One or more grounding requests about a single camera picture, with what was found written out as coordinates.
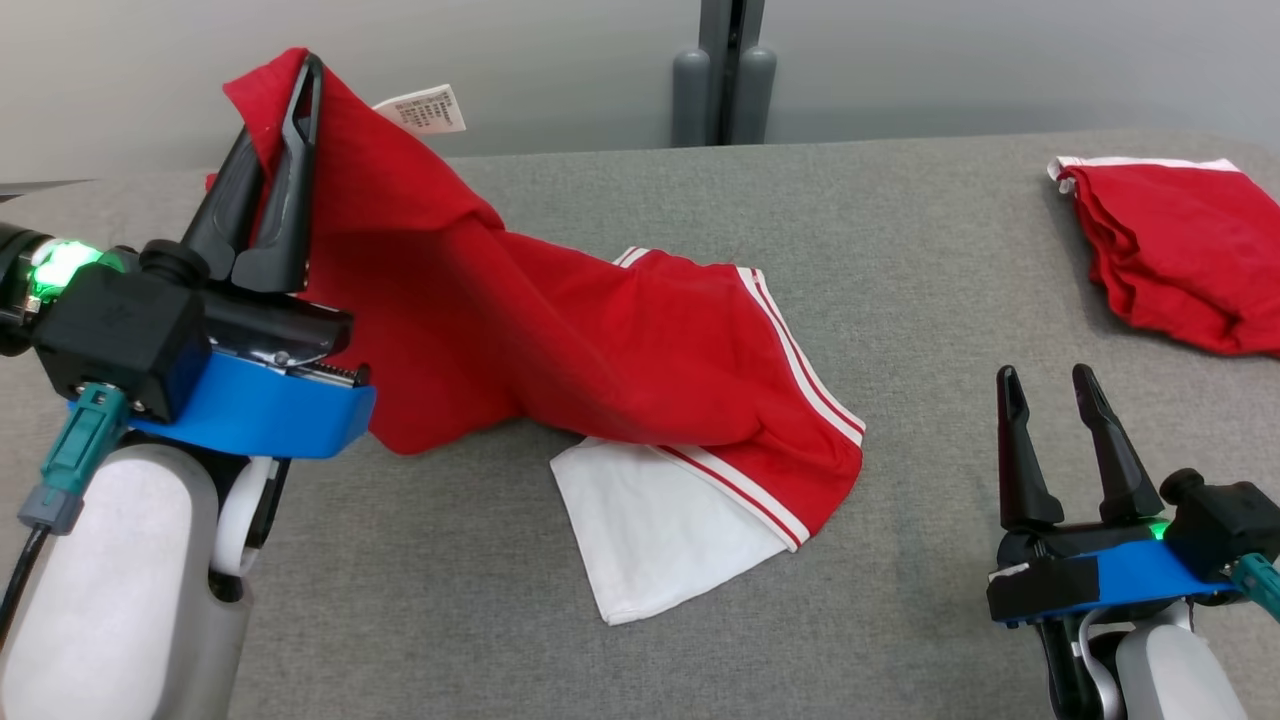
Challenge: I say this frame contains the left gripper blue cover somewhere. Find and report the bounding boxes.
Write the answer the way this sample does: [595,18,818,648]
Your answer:
[0,52,379,461]

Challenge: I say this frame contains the black cable teal connector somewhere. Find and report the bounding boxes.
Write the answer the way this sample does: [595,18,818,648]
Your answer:
[1232,555,1280,623]
[0,383,133,646]

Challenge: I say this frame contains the grey partition post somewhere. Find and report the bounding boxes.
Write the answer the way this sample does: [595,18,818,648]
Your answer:
[670,0,779,149]

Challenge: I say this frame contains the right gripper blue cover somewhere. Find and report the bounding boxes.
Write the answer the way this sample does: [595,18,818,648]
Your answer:
[988,363,1237,627]

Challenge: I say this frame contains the black left cable teal connector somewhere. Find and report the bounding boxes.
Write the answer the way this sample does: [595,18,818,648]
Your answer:
[0,383,133,646]

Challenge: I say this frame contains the red jersey shirt white sleeves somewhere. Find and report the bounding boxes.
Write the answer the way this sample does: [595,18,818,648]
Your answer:
[205,45,867,627]

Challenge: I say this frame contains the black right cable teal connector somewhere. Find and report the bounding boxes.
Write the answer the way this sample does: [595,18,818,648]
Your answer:
[1232,555,1280,623]

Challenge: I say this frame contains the red shorts white waistband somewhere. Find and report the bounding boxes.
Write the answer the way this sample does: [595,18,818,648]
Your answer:
[1047,155,1280,358]

